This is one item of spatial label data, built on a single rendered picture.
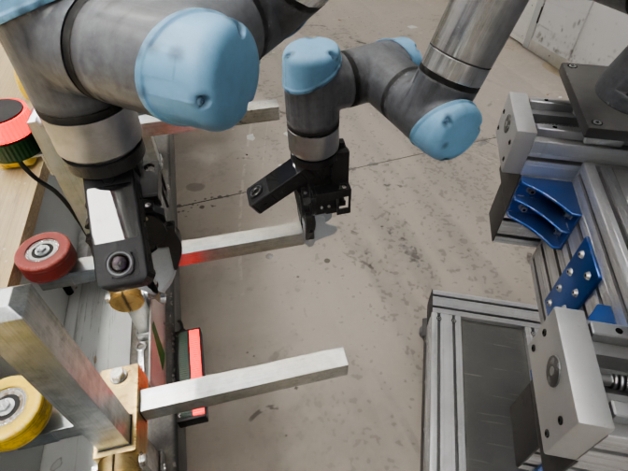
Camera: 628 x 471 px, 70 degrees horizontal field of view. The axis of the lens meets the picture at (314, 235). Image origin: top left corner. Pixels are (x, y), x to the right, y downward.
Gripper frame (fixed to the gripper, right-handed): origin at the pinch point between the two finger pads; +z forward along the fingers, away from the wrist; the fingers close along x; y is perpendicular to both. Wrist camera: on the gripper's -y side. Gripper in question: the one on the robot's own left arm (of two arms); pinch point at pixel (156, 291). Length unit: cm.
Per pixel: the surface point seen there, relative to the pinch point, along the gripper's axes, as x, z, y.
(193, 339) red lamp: 0.3, 27.9, 9.6
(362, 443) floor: -37, 98, 6
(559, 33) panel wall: -237, 80, 218
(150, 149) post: 7, 22, 62
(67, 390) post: 7.2, -3.5, -12.7
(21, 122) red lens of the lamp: 10.1, -16.9, 12.7
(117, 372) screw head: 7.6, 10.8, -3.6
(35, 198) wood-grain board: 23.1, 9.0, 32.2
